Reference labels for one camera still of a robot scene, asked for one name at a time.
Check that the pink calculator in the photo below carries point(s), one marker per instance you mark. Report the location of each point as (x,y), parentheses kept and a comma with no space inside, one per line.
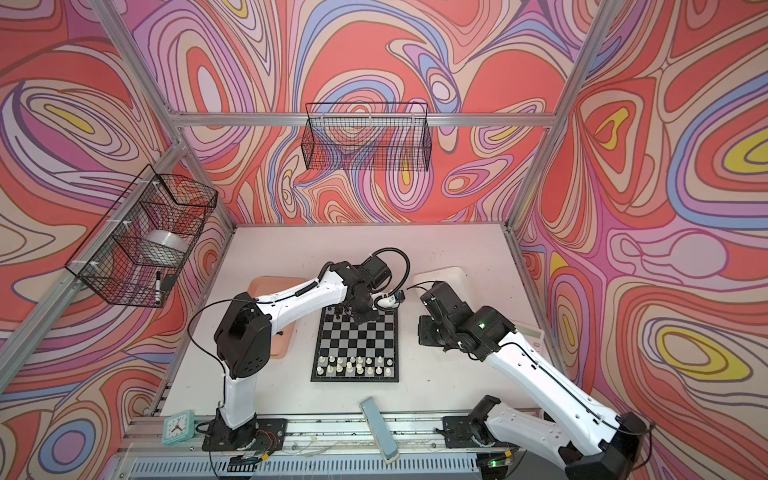
(535,337)

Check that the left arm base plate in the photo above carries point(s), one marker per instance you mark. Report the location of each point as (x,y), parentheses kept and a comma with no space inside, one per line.
(266,435)

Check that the black wire basket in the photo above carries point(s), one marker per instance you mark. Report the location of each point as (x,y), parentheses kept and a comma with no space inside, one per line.
(114,268)
(367,136)

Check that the back black wire basket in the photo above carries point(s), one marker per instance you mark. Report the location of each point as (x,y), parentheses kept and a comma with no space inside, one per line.
(367,136)

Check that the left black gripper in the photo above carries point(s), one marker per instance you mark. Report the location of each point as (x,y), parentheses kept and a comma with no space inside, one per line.
(363,319)

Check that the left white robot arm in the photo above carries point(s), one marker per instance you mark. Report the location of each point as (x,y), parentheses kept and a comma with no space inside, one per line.
(244,335)

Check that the black and silver chessboard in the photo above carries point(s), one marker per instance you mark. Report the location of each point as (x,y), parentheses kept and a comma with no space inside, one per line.
(348,352)

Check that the grey stapler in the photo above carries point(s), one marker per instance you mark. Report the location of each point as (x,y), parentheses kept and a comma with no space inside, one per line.
(380,432)

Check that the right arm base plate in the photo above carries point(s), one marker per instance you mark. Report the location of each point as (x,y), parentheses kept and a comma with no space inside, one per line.
(462,432)

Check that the white plastic tray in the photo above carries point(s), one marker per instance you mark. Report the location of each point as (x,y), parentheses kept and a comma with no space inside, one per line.
(456,277)

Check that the green alarm clock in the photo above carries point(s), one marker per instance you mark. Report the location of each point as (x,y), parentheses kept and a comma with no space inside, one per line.
(178,428)

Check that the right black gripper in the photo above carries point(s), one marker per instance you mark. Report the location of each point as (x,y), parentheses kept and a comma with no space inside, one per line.
(426,337)

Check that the left black wire basket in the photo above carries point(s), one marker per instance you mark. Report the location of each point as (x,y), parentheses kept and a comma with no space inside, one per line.
(114,268)

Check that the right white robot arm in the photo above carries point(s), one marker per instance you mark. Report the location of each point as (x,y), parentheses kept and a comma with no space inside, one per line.
(583,437)

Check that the black marker pen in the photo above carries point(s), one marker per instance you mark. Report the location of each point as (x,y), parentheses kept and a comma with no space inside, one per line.
(157,289)

